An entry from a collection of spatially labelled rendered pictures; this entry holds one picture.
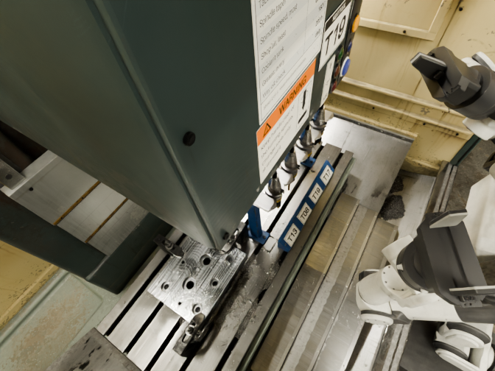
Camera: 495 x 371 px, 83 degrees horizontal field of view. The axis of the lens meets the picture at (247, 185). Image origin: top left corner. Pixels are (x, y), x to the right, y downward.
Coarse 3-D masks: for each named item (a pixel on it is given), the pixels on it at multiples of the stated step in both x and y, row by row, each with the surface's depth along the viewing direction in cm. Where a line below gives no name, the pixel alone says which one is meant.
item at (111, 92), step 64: (0, 0) 16; (64, 0) 12; (128, 0) 13; (192, 0) 16; (0, 64) 25; (64, 64) 17; (128, 64) 14; (192, 64) 18; (64, 128) 30; (128, 128) 20; (192, 128) 21; (256, 128) 31; (128, 192) 38; (192, 192) 25; (256, 192) 40
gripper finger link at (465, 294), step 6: (462, 288) 33; (468, 288) 32; (474, 288) 31; (480, 288) 30; (486, 288) 30; (492, 288) 30; (456, 294) 34; (462, 294) 33; (468, 294) 32; (474, 294) 31; (480, 294) 30; (486, 294) 30; (462, 300) 35; (468, 300) 34; (474, 300) 34
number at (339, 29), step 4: (348, 8) 41; (344, 12) 40; (344, 16) 40; (340, 20) 40; (344, 20) 41; (336, 24) 39; (340, 24) 41; (344, 24) 42; (336, 28) 40; (340, 28) 41; (344, 28) 43; (336, 32) 40; (340, 32) 42; (332, 36) 40; (336, 36) 41; (340, 36) 43; (332, 40) 40; (336, 40) 42; (332, 44) 41; (336, 44) 43; (332, 48) 42
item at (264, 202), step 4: (260, 196) 88; (264, 196) 88; (268, 196) 88; (256, 200) 87; (260, 200) 87; (264, 200) 87; (268, 200) 87; (272, 200) 87; (256, 204) 86; (260, 204) 86; (264, 204) 86; (268, 204) 86; (272, 204) 86; (276, 204) 86; (260, 208) 86; (264, 208) 85; (268, 208) 85; (272, 208) 85; (268, 212) 85
